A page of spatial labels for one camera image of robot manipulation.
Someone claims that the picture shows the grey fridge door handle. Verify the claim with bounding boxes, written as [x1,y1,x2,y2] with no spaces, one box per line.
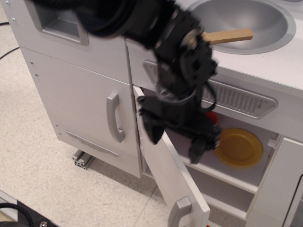
[106,92,125,143]

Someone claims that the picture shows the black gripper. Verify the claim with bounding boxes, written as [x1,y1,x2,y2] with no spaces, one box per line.
[137,96,222,164]

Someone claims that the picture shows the grey cabinet door handle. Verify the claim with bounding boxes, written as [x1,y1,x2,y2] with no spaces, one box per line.
[168,196,192,227]

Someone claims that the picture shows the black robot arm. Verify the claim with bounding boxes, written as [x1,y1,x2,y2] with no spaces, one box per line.
[36,0,221,164]

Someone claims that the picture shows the aluminium extrusion foot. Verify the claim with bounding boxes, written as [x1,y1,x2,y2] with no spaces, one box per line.
[72,149,95,170]

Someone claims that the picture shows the silver sink bowl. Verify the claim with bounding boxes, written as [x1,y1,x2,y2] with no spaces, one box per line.
[188,0,296,54]

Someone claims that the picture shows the white toy kitchen cabinet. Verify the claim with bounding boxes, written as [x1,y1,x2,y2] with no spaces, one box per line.
[0,0,303,227]

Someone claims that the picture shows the yellow plastic plate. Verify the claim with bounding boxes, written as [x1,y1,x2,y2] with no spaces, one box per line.
[214,128,263,168]

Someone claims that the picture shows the red plastic cup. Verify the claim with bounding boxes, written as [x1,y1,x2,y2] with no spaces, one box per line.
[205,111,219,124]

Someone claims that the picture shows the wooden spatula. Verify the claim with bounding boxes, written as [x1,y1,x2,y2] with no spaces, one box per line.
[202,28,253,44]

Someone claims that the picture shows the white cabinet door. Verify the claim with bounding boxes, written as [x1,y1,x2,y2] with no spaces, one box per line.
[133,85,211,227]
[245,138,303,227]

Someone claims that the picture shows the black floor cable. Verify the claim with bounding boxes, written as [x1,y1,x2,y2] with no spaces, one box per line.
[0,21,20,60]

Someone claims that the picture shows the grey vent panel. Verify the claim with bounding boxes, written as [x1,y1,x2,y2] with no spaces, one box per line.
[143,60,278,119]

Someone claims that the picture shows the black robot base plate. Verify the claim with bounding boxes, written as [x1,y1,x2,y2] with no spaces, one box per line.
[0,200,60,227]

